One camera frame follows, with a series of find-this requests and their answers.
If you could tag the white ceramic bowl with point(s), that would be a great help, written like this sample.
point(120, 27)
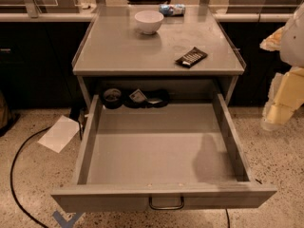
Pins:
point(148, 21)

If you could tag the grey cabinet with top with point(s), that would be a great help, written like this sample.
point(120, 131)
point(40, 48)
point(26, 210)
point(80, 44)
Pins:
point(114, 46)

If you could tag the blue white snack packet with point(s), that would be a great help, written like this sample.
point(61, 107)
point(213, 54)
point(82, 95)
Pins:
point(172, 10)

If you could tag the open grey top drawer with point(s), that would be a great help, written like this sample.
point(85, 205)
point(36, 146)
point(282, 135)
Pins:
point(189, 150)

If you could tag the black rxbar chocolate wrapper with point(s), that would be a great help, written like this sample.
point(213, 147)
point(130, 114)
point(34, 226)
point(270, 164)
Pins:
point(191, 58)

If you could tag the black items with label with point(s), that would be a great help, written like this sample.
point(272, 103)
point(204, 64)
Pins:
point(146, 99)

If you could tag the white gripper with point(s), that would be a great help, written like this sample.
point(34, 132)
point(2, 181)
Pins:
point(294, 43)

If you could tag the black metal drawer handle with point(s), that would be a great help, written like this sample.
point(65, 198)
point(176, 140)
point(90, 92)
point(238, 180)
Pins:
point(166, 204)

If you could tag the white paper sheet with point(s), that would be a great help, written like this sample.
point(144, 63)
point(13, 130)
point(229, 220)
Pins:
point(60, 134)

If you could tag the black tape roll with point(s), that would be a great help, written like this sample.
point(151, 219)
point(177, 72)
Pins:
point(112, 98)

